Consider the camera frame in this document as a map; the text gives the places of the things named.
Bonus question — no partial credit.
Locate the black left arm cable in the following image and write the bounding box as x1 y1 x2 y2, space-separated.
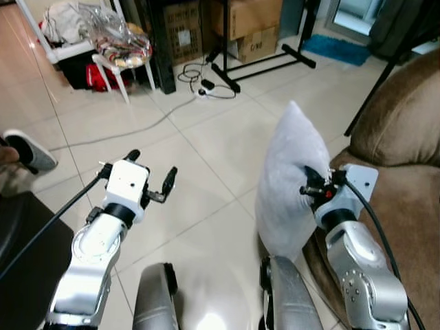
0 164 113 281

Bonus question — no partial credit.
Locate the heap of pale clothes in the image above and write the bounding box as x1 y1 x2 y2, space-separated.
39 1 91 46

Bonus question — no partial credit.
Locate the power adapter with black cable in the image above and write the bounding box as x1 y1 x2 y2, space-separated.
177 58 239 101

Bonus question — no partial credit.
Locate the silver left robot leg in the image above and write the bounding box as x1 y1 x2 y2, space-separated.
132 263 180 330

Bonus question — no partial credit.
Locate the tall printed cardboard box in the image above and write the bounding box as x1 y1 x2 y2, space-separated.
164 0 205 67

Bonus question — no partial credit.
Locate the blue floor mat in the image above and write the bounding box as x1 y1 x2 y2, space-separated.
301 34 373 67

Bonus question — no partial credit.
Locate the silver right robot leg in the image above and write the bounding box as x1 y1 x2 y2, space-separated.
259 255 324 330

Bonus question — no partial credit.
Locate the small lettered cardboard box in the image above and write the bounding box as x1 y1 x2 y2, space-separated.
232 26 280 64

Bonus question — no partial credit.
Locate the person's foot in grey slipper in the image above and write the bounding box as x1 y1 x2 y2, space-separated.
0 129 58 175

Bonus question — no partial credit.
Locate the clear plastic bag with cloth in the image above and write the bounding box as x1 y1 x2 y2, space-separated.
78 3 153 70

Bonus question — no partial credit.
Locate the red bag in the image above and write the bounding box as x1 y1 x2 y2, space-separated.
85 61 132 93

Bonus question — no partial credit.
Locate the grey floor cable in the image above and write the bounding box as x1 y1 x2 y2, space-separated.
48 92 201 153

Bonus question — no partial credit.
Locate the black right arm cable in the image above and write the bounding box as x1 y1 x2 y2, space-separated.
342 177 428 330

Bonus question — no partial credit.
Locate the silver robot leg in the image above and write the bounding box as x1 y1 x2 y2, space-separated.
259 255 324 330
132 263 180 330

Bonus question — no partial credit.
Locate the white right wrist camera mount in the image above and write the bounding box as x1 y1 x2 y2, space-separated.
315 164 380 229

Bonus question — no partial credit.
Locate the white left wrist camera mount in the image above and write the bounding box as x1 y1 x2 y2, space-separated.
103 159 151 222

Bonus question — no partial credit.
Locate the black slanted pole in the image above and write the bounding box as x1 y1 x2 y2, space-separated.
343 26 440 137

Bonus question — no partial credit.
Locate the white plastic chair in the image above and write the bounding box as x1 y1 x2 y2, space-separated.
16 0 157 105

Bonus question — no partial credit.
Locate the large plain cardboard box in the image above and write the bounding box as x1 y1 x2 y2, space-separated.
209 0 284 40

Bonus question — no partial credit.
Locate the black seat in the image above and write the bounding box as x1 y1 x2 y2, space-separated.
0 192 76 330

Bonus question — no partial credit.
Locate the black metal floor rack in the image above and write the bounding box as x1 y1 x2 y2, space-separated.
206 0 318 94

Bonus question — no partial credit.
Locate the brown fabric sofa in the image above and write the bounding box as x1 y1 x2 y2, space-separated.
302 48 440 330

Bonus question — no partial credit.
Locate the black shelf post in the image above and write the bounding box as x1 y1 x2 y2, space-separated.
144 0 179 95

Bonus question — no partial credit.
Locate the pale grey pillow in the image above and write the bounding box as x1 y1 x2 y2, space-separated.
255 100 333 263

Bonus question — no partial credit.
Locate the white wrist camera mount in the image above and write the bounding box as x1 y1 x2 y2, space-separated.
315 164 380 229
103 159 151 222

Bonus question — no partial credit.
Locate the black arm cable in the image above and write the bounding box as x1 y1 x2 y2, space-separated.
342 177 428 330
0 164 113 281

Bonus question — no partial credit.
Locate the dark hanging cloth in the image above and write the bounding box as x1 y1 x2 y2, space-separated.
367 0 440 50

